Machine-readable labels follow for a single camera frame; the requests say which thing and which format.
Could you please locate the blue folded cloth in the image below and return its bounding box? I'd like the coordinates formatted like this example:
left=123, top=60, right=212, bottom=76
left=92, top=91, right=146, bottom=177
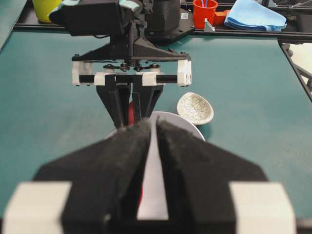
left=224, top=0, right=287, bottom=32

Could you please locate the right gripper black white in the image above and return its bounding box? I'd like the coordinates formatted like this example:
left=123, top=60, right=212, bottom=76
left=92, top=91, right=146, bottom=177
left=72, top=37, right=192, bottom=127

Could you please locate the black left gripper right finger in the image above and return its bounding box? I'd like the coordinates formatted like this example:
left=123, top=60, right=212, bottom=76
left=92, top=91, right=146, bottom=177
left=157, top=120, right=297, bottom=234

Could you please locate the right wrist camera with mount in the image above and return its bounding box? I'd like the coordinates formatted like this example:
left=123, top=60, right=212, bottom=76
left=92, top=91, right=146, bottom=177
left=48, top=0, right=143, bottom=36

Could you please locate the red plastic cup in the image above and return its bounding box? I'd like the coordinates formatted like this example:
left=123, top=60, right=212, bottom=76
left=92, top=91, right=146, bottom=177
left=193, top=0, right=218, bottom=29

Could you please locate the black aluminium frame rail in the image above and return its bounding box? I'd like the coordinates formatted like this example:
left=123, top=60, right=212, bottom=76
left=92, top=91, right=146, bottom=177
left=13, top=3, right=312, bottom=44

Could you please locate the orange small block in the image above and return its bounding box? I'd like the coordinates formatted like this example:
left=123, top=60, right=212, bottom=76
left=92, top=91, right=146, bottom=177
left=214, top=10, right=230, bottom=25

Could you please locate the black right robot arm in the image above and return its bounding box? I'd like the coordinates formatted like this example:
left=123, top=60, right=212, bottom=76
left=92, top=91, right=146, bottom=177
left=64, top=0, right=192, bottom=128

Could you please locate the yellow green plastic cup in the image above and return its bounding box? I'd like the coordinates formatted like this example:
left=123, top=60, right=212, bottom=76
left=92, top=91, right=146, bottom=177
left=32, top=0, right=62, bottom=23

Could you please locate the silver corner bracket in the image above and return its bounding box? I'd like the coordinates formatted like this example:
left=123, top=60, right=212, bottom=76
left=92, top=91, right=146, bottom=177
left=203, top=18, right=215, bottom=33

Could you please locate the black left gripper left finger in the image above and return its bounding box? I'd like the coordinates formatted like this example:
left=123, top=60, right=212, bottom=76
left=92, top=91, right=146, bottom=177
left=1, top=120, right=152, bottom=234

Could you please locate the red plastic spoon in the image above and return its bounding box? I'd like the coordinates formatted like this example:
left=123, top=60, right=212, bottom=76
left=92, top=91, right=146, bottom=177
left=128, top=101, right=143, bottom=207

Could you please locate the white round bowl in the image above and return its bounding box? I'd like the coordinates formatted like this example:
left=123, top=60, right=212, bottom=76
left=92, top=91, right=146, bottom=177
left=104, top=111, right=206, bottom=220

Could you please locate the crackle-glaze spoon rest dish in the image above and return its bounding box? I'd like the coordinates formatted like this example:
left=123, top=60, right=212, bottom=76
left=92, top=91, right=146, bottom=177
left=176, top=92, right=215, bottom=125

